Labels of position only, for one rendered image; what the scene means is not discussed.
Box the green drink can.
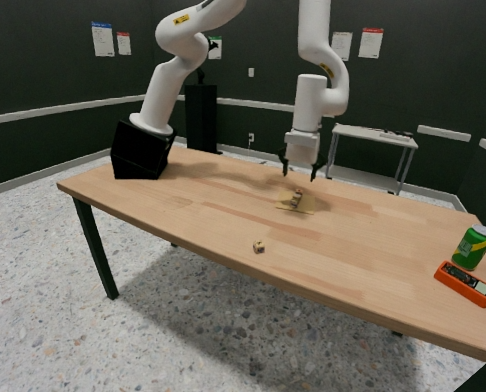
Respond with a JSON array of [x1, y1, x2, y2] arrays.
[[452, 224, 486, 270]]

